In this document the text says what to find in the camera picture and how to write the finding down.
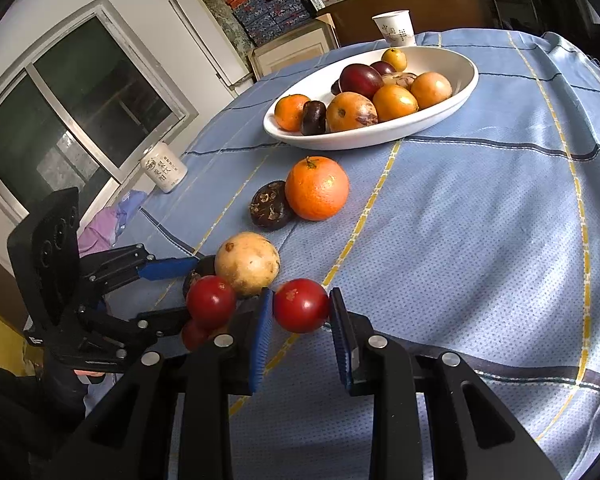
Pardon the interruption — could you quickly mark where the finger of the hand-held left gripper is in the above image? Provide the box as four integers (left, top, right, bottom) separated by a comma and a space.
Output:
80, 244, 201, 293
79, 306, 191, 339

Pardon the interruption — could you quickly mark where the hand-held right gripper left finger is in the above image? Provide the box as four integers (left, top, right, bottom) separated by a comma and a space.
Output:
45, 287, 276, 480

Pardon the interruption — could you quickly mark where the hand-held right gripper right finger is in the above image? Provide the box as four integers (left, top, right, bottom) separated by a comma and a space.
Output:
328, 287, 563, 480

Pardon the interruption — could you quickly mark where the dark brown water chestnut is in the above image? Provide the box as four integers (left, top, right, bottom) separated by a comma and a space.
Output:
250, 180, 296, 231
182, 255, 217, 298
300, 100, 327, 136

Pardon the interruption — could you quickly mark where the red tomato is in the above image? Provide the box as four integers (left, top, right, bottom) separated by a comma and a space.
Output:
186, 276, 238, 330
273, 278, 330, 334

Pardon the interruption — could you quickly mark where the orange-brown round fruit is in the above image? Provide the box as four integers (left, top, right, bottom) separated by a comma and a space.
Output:
326, 91, 379, 134
372, 84, 420, 122
410, 72, 453, 109

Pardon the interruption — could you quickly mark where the white oval bowl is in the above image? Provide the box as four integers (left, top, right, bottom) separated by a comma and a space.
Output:
263, 46, 480, 151

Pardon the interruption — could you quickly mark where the tan round fruit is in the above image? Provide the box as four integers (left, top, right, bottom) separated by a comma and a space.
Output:
214, 232, 281, 297
382, 72, 419, 88

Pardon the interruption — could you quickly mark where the person's left forearm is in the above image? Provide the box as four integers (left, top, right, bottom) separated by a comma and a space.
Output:
0, 360, 88, 480

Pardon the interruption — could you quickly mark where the purple cloth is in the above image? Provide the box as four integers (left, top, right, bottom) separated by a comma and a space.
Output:
77, 190, 148, 256

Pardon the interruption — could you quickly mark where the white printed jar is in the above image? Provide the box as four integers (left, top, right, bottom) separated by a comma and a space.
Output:
140, 141, 188, 194

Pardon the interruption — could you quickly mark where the blue checked tablecloth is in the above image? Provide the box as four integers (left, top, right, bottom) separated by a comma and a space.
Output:
82, 27, 600, 480

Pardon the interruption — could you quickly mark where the large orange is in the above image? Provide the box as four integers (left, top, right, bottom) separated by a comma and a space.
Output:
285, 156, 351, 222

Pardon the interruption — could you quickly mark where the white framed window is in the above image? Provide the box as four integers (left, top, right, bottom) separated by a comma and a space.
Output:
0, 0, 199, 226

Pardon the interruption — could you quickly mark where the mandarin orange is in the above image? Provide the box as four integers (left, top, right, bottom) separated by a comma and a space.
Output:
274, 94, 312, 133

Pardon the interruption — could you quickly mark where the beige cardboard box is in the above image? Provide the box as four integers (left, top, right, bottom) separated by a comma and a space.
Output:
247, 15, 339, 81

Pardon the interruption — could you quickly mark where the stack of blue patterned boxes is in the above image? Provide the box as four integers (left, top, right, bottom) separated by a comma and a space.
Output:
229, 0, 314, 47

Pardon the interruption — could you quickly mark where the white paper cup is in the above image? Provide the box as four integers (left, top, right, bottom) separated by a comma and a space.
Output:
372, 10, 416, 47

